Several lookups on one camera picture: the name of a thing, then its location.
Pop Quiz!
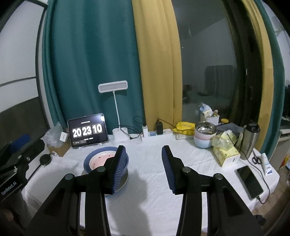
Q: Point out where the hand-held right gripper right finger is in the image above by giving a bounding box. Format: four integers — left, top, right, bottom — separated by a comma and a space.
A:
161, 145, 264, 236

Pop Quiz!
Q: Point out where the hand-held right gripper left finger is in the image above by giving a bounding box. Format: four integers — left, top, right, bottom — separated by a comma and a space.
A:
25, 145, 127, 236

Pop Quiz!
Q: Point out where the beige plate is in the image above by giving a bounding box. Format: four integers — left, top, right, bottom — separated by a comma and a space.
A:
82, 169, 129, 191

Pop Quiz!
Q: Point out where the white bowl pink inside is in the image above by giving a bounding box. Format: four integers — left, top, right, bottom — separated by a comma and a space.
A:
89, 152, 119, 172

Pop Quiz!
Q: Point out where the large dark blue bowl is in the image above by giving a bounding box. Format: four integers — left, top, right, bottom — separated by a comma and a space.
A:
83, 146, 129, 180

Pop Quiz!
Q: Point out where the black round disc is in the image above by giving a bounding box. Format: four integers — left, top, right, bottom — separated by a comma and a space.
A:
39, 154, 53, 167

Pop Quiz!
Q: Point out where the white power strip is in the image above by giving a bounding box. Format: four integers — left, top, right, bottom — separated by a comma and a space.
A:
140, 128, 173, 139

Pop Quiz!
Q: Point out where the pale blue bowl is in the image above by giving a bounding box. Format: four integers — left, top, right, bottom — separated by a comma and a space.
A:
194, 136, 215, 148

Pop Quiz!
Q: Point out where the yellow wipes packet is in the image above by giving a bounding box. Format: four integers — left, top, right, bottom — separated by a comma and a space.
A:
173, 122, 196, 133

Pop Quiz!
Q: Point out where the tablet showing clock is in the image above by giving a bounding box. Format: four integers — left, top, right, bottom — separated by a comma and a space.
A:
67, 113, 109, 149

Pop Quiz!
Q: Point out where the pale pink bowl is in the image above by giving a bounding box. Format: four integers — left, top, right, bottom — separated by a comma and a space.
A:
194, 130, 217, 139

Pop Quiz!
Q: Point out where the cardboard box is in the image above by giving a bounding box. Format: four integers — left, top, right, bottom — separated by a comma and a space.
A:
46, 143, 71, 158

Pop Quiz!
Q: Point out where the clear plastic bag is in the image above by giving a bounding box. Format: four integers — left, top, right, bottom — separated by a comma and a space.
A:
43, 123, 68, 148

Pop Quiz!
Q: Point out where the yellow tissue pack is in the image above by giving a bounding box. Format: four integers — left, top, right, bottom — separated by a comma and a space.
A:
212, 130, 241, 164

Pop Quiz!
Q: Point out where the white storage basket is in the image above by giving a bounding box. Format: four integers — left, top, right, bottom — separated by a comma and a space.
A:
200, 114, 220, 125

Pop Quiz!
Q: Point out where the white small box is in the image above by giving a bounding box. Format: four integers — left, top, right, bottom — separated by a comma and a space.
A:
223, 154, 241, 168

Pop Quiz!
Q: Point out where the blue packet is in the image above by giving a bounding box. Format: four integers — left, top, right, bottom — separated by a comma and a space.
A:
196, 102, 212, 114

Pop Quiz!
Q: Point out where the dark grey cloth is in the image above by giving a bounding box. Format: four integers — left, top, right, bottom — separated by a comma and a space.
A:
216, 123, 246, 135

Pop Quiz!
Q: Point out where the white desk lamp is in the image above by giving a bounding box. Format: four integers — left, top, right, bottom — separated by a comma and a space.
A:
98, 80, 131, 143

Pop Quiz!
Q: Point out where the black smartphone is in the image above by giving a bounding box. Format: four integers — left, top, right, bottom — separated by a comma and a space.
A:
237, 166, 264, 200

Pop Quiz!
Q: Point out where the steel thermos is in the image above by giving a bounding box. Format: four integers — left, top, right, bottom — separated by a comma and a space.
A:
240, 121, 261, 160

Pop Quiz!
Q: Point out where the yellow curtain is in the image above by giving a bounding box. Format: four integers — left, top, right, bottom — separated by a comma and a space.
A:
131, 0, 183, 131
241, 0, 273, 146

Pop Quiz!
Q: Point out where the teal curtain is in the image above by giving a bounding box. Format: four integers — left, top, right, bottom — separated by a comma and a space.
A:
256, 0, 284, 155
42, 0, 145, 141

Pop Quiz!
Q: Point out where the black charger cable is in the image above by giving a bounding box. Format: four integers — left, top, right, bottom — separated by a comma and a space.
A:
157, 118, 180, 130

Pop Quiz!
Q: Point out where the black looped cable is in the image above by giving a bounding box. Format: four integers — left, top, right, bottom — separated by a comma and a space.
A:
120, 116, 144, 140

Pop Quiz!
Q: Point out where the black phone cable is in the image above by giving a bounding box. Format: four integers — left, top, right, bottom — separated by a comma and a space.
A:
240, 145, 270, 205

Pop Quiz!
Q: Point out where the black window frame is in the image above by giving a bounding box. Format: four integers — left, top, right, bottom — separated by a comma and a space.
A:
223, 0, 257, 130

